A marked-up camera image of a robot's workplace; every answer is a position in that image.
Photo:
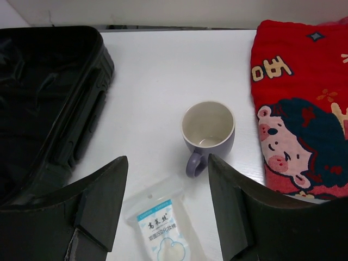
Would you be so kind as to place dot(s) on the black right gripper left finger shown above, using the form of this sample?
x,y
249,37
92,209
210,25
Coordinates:
x,y
76,222

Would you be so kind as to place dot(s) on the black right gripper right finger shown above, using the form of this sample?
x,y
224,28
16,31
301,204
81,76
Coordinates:
x,y
256,223

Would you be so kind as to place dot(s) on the cotton pads plastic pouch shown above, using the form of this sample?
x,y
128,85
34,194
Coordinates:
x,y
162,226

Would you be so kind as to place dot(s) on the purple ceramic mug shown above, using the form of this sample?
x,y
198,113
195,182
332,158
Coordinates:
x,y
207,128

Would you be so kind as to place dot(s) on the black hard-shell suitcase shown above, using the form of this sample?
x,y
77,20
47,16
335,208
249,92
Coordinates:
x,y
54,82

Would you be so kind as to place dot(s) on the red cartoon towel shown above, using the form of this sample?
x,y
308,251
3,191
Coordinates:
x,y
299,90

